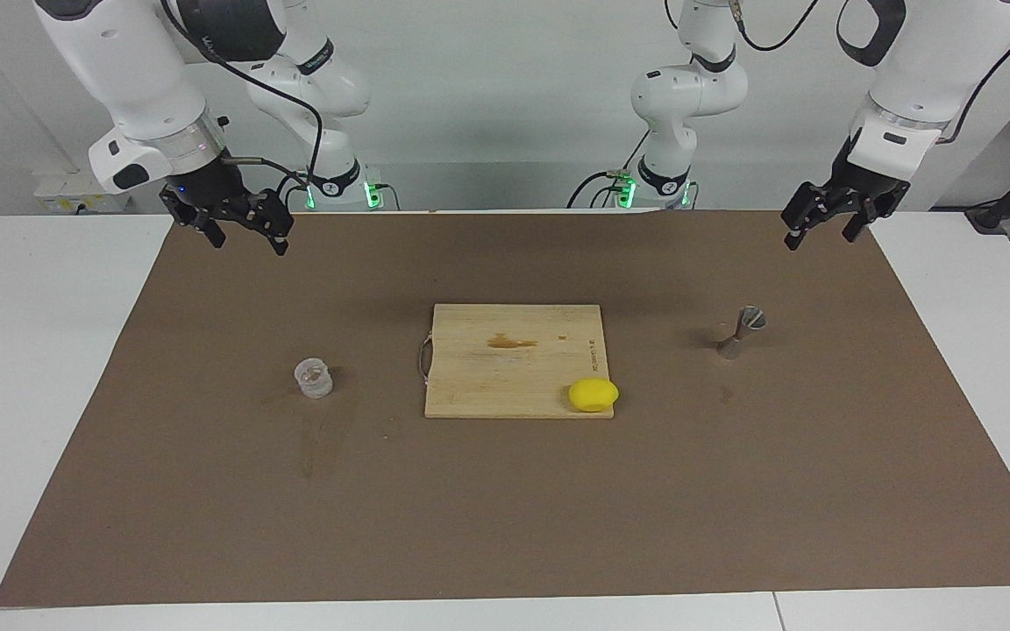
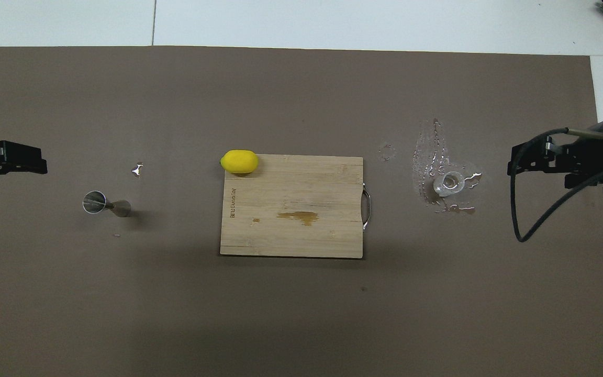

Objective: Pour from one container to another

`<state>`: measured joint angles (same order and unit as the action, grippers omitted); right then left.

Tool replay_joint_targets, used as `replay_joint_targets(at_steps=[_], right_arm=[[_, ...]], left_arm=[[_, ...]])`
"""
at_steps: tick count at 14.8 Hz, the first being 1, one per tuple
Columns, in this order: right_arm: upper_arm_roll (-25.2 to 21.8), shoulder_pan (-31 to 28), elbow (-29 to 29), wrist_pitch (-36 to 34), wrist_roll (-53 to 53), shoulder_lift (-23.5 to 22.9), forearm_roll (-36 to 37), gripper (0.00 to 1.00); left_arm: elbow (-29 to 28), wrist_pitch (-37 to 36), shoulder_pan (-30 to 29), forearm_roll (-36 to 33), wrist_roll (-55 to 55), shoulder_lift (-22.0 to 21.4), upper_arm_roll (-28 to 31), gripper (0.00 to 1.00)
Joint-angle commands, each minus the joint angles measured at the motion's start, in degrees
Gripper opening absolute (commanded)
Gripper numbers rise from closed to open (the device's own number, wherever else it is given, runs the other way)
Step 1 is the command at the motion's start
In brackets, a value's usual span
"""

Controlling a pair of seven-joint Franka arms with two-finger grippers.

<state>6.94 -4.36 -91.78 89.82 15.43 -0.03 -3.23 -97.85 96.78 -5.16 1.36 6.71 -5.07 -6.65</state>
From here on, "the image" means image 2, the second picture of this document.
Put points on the brown table mat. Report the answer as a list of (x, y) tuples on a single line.
[(280, 314)]

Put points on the small clear glass cup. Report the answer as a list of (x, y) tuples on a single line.
[(449, 183)]

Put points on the wooden cutting board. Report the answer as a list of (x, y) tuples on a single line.
[(291, 225)]

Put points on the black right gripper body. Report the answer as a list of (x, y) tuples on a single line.
[(592, 159)]

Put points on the steel double jigger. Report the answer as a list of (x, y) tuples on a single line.
[(95, 202)]

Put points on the yellow lemon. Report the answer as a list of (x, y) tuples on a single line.
[(239, 161)]

